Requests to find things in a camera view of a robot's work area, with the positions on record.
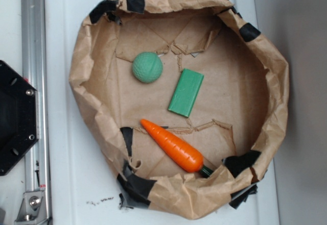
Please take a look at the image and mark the green rectangular block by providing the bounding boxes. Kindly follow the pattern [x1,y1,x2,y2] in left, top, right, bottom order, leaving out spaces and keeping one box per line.
[168,68,204,117]

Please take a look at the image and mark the orange plastic toy carrot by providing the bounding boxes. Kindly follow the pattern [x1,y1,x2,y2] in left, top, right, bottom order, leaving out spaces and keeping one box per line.
[140,119,213,178]

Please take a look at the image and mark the green dimpled foam ball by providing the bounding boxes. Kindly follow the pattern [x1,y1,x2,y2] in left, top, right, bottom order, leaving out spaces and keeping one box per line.
[132,52,163,84]

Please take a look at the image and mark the aluminium extrusion rail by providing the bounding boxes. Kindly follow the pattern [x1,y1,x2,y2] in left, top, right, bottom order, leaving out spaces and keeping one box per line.
[21,0,52,224]

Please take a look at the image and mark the brown paper bag bin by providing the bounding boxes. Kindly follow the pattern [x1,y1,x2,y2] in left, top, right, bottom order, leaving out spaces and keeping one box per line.
[69,0,289,220]

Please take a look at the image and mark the metal corner bracket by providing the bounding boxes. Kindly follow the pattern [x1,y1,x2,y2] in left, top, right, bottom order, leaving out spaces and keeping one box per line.
[14,191,49,224]

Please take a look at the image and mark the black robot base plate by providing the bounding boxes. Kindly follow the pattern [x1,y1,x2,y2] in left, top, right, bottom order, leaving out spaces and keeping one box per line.
[1,61,38,176]

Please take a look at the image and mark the white tray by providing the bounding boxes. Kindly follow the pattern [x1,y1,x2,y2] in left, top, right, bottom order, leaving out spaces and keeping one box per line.
[43,0,281,225]

